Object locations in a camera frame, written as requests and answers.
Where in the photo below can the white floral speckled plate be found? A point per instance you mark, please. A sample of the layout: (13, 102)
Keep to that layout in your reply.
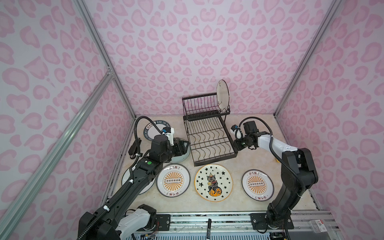
(223, 96)

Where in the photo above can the black marker pen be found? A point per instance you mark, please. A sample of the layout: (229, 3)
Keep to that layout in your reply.
(208, 234)

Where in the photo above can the black two-tier dish rack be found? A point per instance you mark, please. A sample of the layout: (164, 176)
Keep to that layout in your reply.
(206, 129)

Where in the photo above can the diagonal aluminium frame bar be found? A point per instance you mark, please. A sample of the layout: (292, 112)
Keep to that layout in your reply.
(21, 204)

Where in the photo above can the white red label tag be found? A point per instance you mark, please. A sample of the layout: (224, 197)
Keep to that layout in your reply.
(318, 226)

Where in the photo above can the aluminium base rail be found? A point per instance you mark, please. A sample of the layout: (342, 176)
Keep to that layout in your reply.
(301, 225)

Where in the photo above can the orange sunburst plate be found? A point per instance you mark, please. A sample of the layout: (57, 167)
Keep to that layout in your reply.
(173, 180)
(257, 185)

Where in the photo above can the right orange sunburst plate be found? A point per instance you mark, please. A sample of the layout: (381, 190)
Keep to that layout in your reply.
(257, 185)

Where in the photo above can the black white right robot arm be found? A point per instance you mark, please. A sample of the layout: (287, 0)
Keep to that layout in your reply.
(298, 171)

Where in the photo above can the light blue flower plate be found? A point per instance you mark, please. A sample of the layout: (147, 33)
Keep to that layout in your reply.
(184, 156)

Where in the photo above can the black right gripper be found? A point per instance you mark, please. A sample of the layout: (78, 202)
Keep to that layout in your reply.
(238, 147)

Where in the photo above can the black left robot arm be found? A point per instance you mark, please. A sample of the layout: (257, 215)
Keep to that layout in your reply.
(110, 221)

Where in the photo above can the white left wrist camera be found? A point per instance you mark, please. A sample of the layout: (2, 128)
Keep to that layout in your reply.
(169, 132)

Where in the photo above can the left orange sunburst plate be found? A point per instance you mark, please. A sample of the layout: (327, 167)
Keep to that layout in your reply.
(173, 180)

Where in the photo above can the green-rim lettered white plate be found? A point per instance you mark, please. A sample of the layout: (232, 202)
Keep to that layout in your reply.
(150, 131)

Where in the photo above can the black stapler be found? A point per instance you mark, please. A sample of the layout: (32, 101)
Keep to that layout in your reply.
(133, 150)

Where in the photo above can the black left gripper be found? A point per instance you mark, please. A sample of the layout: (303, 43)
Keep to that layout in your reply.
(180, 143)

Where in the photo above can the cat pumpkin star plate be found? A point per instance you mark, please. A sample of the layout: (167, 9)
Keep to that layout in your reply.
(213, 183)

